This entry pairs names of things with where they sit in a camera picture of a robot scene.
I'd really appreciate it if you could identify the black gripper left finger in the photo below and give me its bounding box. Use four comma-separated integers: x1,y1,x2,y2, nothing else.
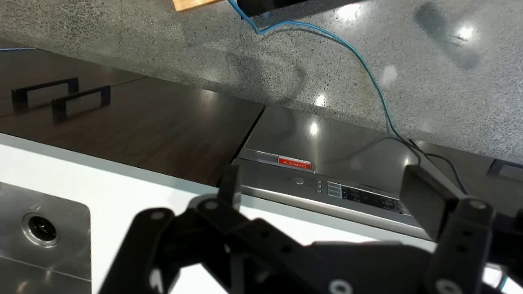
96,163,350,294

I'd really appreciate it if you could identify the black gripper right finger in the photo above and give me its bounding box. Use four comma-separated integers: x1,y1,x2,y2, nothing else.
399,163,523,294

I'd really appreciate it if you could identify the wooden table board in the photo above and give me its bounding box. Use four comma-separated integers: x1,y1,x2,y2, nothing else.
171,0,225,13

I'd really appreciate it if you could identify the stainless steel sink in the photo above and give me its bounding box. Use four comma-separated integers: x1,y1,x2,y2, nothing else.
0,181,93,294

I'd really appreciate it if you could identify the black dishwasher display panel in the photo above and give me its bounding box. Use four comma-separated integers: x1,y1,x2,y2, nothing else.
340,183,405,215

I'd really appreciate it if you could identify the teal power cable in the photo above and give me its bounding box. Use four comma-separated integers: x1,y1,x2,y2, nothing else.
227,0,471,196

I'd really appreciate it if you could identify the dark wood drawer front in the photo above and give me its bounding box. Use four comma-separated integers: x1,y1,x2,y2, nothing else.
413,138,523,218

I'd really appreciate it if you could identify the dark wood cabinet door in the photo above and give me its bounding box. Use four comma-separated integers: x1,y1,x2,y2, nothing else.
0,73,266,187
0,47,150,127

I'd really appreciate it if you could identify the black table base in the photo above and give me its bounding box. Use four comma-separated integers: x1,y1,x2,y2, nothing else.
237,0,364,19

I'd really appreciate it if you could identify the black cabinet door handle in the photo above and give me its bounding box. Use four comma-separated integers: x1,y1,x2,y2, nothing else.
51,85,113,124
11,76,82,114

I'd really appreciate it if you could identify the stainless steel Bosch dishwasher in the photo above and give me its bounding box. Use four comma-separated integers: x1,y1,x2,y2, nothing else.
230,102,438,241

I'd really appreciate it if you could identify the round sink drain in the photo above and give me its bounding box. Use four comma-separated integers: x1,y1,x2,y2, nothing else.
19,212,59,249

